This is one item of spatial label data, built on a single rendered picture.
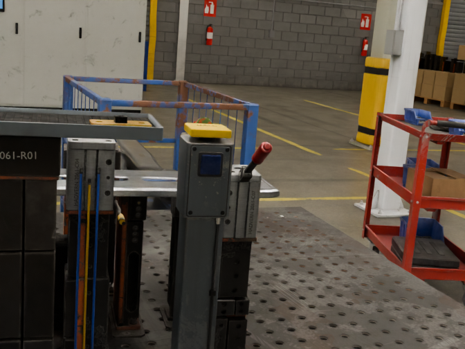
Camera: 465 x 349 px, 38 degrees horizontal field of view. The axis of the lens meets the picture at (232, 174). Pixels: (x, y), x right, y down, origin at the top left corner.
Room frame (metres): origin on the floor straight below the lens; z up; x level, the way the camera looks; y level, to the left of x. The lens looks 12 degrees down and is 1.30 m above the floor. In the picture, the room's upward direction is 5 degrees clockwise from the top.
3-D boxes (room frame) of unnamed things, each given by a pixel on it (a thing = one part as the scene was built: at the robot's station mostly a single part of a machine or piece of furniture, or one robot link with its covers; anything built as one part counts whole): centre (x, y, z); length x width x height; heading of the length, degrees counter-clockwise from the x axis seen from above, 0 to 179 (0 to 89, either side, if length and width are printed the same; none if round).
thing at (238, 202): (1.17, -0.01, 0.88); 0.11 x 0.10 x 0.36; 15
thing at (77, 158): (1.10, 0.24, 0.90); 0.13 x 0.10 x 0.41; 15
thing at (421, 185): (3.46, -1.06, 0.49); 0.81 x 0.47 x 0.97; 6
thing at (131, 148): (3.74, 0.49, 0.47); 1.20 x 0.80 x 0.95; 23
